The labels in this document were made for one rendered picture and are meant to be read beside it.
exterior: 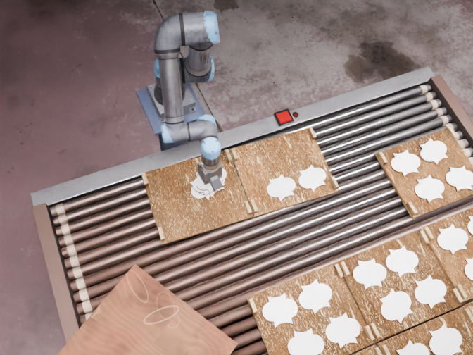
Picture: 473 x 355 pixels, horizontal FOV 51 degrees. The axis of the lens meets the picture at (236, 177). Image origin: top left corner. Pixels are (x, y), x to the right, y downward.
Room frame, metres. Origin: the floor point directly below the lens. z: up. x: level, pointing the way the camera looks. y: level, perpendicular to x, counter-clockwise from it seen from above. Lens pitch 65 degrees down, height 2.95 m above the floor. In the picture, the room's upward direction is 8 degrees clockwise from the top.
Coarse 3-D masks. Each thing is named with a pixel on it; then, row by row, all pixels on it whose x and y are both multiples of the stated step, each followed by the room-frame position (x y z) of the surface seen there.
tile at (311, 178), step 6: (312, 168) 1.05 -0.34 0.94; (318, 168) 1.06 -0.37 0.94; (306, 174) 1.02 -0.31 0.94; (312, 174) 1.02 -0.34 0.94; (318, 174) 1.03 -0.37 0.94; (324, 174) 1.03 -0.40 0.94; (300, 180) 0.98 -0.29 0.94; (306, 180) 0.99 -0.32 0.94; (312, 180) 0.99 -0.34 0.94; (318, 180) 1.00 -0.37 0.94; (306, 186) 0.96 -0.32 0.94; (312, 186) 0.96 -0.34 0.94; (318, 186) 0.97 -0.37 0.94
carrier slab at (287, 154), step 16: (256, 144) 1.14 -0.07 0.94; (272, 144) 1.15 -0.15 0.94; (288, 144) 1.17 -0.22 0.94; (304, 144) 1.18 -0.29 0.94; (240, 160) 1.05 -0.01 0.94; (256, 160) 1.06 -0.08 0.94; (272, 160) 1.07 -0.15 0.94; (288, 160) 1.08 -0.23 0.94; (304, 160) 1.10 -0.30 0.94; (320, 160) 1.11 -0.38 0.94; (240, 176) 0.97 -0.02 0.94; (256, 176) 0.98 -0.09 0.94; (272, 176) 0.99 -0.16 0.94; (288, 176) 1.00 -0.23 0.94; (256, 192) 0.90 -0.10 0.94; (304, 192) 0.93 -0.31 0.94; (320, 192) 0.94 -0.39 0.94; (336, 192) 0.96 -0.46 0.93; (272, 208) 0.83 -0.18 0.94
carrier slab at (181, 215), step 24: (168, 168) 0.95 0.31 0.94; (192, 168) 0.97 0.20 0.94; (168, 192) 0.84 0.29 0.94; (216, 192) 0.87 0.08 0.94; (240, 192) 0.89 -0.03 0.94; (168, 216) 0.73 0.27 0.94; (192, 216) 0.74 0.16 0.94; (216, 216) 0.76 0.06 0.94; (240, 216) 0.77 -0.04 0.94; (168, 240) 0.62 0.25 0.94
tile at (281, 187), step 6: (270, 180) 0.96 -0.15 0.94; (276, 180) 0.97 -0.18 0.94; (282, 180) 0.97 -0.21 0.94; (288, 180) 0.98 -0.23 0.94; (270, 186) 0.93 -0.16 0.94; (276, 186) 0.94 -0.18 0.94; (282, 186) 0.94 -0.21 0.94; (288, 186) 0.95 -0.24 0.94; (294, 186) 0.95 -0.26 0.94; (270, 192) 0.90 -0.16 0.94; (276, 192) 0.91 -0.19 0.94; (282, 192) 0.91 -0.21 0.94; (288, 192) 0.92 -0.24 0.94; (282, 198) 0.89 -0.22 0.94
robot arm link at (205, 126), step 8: (200, 120) 1.03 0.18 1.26; (208, 120) 1.02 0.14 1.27; (192, 128) 0.98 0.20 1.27; (200, 128) 0.99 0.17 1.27; (208, 128) 0.99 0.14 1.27; (216, 128) 1.01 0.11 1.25; (192, 136) 0.96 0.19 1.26; (200, 136) 0.96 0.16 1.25; (208, 136) 0.96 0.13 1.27; (216, 136) 0.97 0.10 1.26
